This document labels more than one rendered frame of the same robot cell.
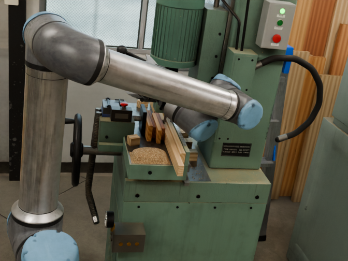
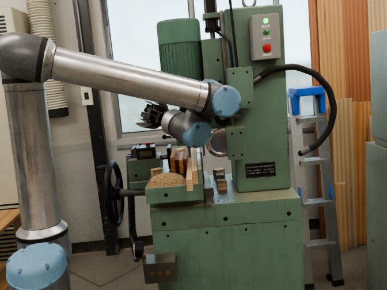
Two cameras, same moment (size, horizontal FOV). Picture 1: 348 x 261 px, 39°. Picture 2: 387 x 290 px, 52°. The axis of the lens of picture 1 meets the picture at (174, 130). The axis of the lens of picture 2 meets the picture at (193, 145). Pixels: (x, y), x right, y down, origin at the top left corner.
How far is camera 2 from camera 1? 0.61 m
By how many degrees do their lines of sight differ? 19
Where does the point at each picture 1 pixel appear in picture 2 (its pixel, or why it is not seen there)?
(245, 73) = (243, 86)
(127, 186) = (152, 214)
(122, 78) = (71, 69)
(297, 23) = (335, 76)
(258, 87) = (266, 102)
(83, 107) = not seen: hidden behind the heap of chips
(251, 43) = (247, 61)
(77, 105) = not seen: hidden behind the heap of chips
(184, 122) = (177, 130)
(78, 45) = (19, 41)
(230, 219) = (266, 241)
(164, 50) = not seen: hidden behind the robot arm
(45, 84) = (16, 95)
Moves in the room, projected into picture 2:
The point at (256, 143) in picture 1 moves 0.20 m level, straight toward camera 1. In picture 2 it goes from (279, 160) to (266, 173)
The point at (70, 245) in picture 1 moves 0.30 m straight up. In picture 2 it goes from (54, 253) to (37, 142)
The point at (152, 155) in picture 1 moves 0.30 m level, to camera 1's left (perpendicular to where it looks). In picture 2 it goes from (166, 178) to (92, 179)
